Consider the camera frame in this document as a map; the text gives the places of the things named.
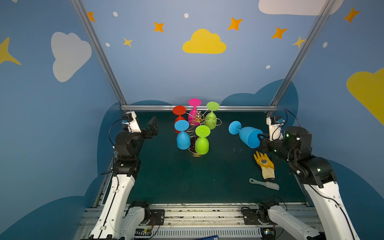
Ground blue wine glass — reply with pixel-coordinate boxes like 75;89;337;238
174;120;191;150
229;121;263;149

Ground green wine glass front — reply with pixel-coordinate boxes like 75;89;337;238
195;125;211;155

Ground green wine glass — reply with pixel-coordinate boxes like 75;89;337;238
205;102;220;130
195;125;211;155

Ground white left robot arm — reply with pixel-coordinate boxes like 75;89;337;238
88;112;158;240

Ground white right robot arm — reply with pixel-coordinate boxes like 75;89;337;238
257;126;359;240

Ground red wine glass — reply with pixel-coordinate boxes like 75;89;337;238
173;106;187;123

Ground pink wine glass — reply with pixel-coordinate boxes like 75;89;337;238
188;99;201;126

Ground green wine glass back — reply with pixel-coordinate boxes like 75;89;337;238
205;102;220;130

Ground yellow black work glove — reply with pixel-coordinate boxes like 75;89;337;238
254;151;276;180

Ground grey cleaning brush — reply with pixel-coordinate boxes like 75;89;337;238
249;178;280;191

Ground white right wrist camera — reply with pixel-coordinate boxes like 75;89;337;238
266;116;285;141

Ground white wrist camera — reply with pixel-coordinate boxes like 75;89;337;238
266;116;285;141
122;111;141;133

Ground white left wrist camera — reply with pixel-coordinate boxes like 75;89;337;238
122;111;141;133

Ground aluminium frame right post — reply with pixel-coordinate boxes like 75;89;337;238
266;0;336;117

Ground aluminium frame post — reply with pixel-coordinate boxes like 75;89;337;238
71;0;127;105
266;0;336;117

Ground gold wire glass rack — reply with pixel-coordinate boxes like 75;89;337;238
187;111;222;157

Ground aluminium frame back rail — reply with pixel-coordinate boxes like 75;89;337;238
120;104;278;112

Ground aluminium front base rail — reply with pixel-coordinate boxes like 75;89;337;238
74;203;322;240

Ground aluminium frame left post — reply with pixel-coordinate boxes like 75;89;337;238
71;0;127;105

